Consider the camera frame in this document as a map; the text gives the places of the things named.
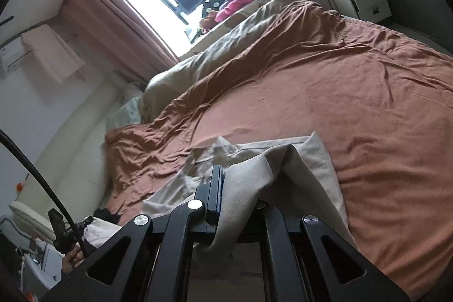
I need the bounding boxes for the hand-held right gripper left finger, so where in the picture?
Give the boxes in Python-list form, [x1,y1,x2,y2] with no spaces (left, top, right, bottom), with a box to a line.
[42,164,225,302]

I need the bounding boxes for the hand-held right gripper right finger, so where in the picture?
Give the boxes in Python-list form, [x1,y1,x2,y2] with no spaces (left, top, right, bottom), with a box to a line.
[236,200,413,302]

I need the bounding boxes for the beige jacket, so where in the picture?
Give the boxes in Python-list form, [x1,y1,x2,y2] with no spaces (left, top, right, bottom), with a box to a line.
[83,133,358,258]

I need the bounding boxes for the black folded clothes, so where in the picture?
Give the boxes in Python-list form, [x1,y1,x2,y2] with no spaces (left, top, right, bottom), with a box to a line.
[94,206,123,223]

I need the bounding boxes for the person's left hand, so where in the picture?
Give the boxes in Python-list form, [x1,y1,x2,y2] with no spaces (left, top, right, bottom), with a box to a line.
[61,245,86,276]

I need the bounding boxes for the white bedside cabinet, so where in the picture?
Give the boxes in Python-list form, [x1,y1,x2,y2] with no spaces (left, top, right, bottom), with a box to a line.
[19,238,64,290]

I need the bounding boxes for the cream padded headboard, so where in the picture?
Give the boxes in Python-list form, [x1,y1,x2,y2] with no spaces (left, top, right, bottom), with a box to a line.
[9,79,149,228]

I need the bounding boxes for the light green pillow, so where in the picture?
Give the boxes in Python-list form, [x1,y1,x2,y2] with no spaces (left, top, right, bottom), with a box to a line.
[106,95,146,131]

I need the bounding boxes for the beige duvet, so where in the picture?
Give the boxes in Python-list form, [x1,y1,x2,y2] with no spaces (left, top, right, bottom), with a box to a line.
[142,0,312,122]

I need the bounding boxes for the brown blanket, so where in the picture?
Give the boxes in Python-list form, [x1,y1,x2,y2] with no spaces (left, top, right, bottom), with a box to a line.
[104,0,453,302]

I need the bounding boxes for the brown plush toy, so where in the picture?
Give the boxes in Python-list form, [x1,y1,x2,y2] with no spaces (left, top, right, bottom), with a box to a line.
[198,10,218,32]

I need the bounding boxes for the pink cloth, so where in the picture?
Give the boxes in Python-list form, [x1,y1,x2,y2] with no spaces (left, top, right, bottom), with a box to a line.
[214,0,255,23]

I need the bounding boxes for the black plush toy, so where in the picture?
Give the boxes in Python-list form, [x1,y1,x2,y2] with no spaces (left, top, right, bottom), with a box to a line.
[202,0,227,18]

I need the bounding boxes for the cream hanging cloth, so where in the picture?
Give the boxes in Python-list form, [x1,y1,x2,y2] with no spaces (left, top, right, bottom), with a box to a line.
[20,23,86,83]

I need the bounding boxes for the white air conditioner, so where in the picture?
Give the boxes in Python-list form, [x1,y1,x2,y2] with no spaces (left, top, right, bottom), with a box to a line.
[0,24,54,80]

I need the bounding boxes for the black braided cable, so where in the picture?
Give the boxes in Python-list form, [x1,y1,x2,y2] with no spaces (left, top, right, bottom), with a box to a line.
[0,130,87,258]

